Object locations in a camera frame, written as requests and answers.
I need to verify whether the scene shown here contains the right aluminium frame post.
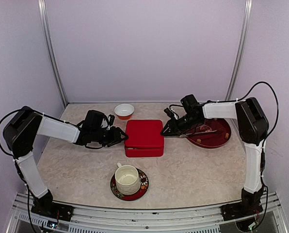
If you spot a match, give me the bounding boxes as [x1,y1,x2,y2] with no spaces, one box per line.
[225,0,253,100]

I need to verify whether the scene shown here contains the red chocolate box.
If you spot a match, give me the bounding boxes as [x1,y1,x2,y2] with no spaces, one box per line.
[125,147,164,158]

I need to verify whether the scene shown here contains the round dark red tray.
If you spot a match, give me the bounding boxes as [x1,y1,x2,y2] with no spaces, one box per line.
[186,118,231,149]

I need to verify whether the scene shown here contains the white and orange bowl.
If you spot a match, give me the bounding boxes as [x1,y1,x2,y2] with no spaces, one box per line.
[114,103,135,120]

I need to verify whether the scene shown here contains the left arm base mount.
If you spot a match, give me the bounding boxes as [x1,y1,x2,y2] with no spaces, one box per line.
[31,202,74,222]

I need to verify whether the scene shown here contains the red box lid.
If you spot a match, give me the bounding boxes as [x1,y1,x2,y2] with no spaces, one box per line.
[125,119,164,149]

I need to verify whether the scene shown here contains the front aluminium rail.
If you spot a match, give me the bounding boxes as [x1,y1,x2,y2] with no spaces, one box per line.
[3,191,289,233]

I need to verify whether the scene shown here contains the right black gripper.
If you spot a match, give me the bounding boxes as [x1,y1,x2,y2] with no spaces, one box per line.
[160,113,201,136]

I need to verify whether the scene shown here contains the left aluminium frame post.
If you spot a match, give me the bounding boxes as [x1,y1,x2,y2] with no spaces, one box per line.
[38,0,69,108]

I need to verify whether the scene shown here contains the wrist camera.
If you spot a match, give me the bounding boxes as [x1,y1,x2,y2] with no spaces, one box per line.
[164,104,179,120]
[107,114,115,130]

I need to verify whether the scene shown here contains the aluminium frame post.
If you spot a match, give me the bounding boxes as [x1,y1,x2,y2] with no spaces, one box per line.
[225,0,253,100]
[38,0,69,108]

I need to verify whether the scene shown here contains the metal serving tongs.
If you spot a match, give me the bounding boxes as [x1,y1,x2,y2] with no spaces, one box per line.
[179,128,224,138]

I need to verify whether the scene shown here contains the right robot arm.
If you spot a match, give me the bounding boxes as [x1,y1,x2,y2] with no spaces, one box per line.
[161,94,273,220]

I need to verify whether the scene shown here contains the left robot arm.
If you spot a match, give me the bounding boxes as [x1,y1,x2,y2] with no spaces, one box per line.
[0,106,128,216]

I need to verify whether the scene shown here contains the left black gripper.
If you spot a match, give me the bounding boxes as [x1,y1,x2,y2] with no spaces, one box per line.
[92,126,128,147]

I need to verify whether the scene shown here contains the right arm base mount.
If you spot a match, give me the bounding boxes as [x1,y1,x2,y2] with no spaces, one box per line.
[221,202,263,221]

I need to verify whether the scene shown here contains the floral dark red saucer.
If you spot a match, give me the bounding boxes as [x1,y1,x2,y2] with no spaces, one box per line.
[110,169,149,201]

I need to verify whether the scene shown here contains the cream ceramic mug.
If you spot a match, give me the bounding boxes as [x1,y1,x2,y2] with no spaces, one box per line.
[114,163,141,195]

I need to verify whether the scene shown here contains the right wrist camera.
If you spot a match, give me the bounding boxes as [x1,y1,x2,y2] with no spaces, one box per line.
[164,104,179,120]

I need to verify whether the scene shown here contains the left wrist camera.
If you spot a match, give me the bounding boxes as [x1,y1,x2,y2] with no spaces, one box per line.
[107,114,115,130]

